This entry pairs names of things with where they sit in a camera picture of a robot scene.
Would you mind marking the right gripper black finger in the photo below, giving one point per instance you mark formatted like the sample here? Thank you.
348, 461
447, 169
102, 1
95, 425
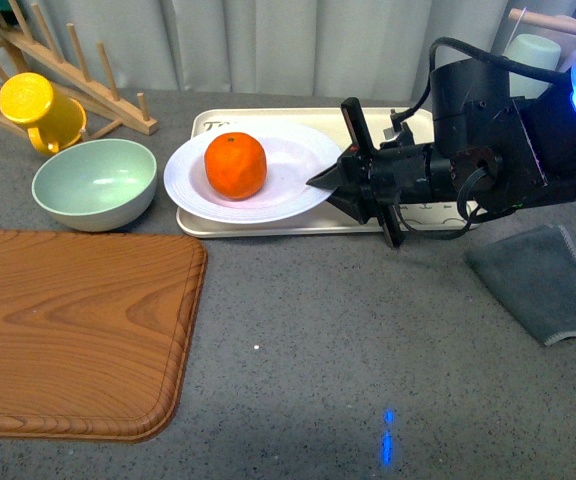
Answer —
352, 204
349, 172

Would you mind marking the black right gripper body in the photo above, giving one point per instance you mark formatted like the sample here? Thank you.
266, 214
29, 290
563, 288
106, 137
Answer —
402, 172

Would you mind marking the white round ribbed plate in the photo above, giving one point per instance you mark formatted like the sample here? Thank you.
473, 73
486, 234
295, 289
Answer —
294, 153

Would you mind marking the orange mandarin fruit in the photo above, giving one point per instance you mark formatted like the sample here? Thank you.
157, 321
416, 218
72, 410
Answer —
235, 165

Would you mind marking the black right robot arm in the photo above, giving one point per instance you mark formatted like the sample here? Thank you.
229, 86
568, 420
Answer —
504, 140

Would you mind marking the beige bear serving tray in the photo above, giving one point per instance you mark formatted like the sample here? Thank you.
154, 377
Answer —
322, 219

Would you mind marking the grey folded cloth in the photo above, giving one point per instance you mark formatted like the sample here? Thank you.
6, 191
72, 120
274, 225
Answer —
533, 276

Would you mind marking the light green tumbler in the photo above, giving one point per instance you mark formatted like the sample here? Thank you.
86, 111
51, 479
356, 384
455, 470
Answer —
535, 51

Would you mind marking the light green bowl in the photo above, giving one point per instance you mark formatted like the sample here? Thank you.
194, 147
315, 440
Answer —
98, 185

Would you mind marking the yellow mug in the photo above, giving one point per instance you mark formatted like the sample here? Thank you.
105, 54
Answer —
51, 119

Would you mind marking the wooden cutting board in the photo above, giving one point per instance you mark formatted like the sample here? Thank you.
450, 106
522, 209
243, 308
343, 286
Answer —
95, 332

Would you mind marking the wooden dish drying rack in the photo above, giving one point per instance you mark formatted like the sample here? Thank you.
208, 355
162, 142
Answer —
33, 39

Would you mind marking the white wire cup rack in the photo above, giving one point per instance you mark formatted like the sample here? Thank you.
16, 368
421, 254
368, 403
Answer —
558, 24

